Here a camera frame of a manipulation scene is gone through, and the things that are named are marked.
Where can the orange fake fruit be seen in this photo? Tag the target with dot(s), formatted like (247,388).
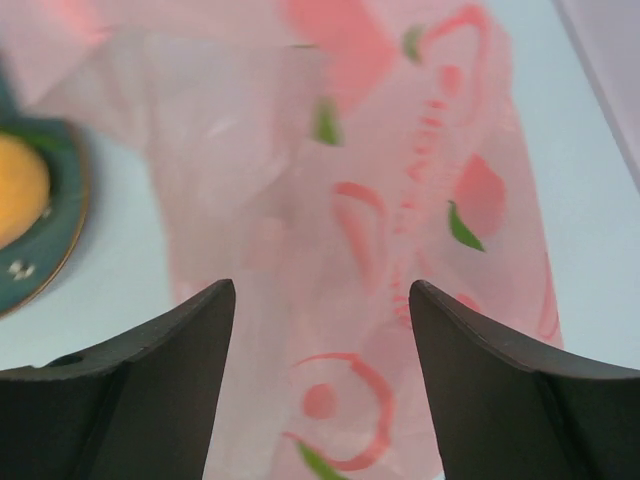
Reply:
(25,188)

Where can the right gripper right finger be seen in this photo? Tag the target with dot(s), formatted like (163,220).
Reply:
(507,406)

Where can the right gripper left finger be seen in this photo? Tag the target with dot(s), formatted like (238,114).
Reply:
(140,405)

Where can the dark blue ceramic plate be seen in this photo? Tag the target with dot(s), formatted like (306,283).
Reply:
(31,262)

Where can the pink plastic bag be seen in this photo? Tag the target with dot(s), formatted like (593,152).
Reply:
(323,155)

